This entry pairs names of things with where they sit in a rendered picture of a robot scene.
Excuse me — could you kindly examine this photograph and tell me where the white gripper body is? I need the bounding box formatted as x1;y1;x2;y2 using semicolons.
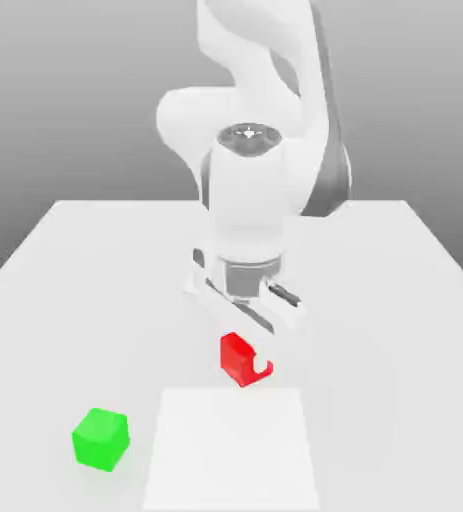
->
183;275;310;350

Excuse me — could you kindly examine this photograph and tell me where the small red cube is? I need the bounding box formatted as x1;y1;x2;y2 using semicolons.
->
219;331;275;389

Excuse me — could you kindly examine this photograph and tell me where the small green cube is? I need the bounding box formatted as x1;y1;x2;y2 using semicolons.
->
71;407;131;473

